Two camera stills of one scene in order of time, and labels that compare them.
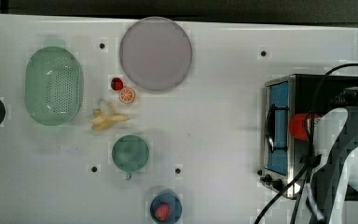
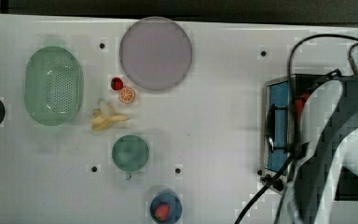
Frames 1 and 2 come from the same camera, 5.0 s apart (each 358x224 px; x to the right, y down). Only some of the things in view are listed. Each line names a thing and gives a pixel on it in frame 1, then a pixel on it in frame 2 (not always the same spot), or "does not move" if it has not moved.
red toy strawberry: [117, 83] does not move
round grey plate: [156, 53] does not move
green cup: [130, 153] does not move
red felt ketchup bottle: [296, 125] to [299, 104]
